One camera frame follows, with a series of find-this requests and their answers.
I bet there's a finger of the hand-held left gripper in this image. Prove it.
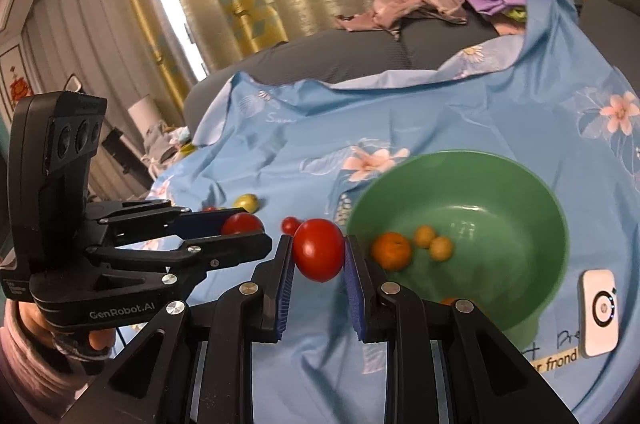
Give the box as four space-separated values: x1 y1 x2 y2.
87 199 236 246
89 231 273 281

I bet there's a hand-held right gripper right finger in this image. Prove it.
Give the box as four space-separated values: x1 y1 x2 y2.
344 234 581 424

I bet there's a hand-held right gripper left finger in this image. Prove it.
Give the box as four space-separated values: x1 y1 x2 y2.
62 234 293 424

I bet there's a large orange mandarin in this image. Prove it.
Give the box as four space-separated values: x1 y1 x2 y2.
371 231 414 272

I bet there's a small yellow round fruit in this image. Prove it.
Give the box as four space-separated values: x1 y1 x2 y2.
414 225 438 249

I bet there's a large yellow round fruit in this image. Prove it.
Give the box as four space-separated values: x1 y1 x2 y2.
429 236 454 262

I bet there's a green plastic bowl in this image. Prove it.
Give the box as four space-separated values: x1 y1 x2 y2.
346 149 570 347

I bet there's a person's left forearm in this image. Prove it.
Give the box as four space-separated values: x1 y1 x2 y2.
0 314 121 424

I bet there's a person's left hand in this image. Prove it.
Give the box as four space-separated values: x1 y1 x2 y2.
12 301 118 357

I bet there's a mixed clothes pile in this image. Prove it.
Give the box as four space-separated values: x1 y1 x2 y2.
142 121 198 165

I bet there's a white paper roll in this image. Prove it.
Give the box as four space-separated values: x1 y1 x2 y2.
127 96 161 137

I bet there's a blue floral bed sheet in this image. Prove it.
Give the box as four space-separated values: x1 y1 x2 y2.
107 0 640 424

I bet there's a grey sofa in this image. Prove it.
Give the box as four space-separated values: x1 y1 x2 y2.
182 0 640 132

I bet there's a white rounded electronic device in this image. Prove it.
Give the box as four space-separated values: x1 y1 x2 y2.
577 269 621 359

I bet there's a red wall picture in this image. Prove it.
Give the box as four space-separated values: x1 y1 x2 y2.
0 44 36 125

